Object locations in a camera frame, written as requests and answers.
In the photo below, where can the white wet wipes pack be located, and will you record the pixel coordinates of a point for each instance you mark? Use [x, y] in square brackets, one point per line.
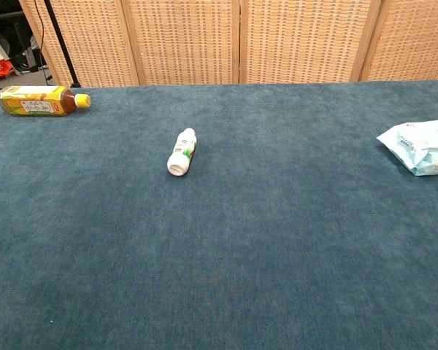
[419, 146]

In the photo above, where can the small white drink bottle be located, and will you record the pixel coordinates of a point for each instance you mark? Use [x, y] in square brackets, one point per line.
[181, 153]

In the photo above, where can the blue table carpet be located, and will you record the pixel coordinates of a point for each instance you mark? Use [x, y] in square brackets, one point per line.
[241, 226]

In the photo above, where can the wicker folding screen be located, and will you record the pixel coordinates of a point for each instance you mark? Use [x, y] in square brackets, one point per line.
[190, 40]

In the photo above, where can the yellow label tea bottle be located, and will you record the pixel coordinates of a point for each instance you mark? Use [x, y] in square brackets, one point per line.
[33, 102]

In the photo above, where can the black tripod stand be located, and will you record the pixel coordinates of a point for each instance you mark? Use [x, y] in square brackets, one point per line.
[60, 40]

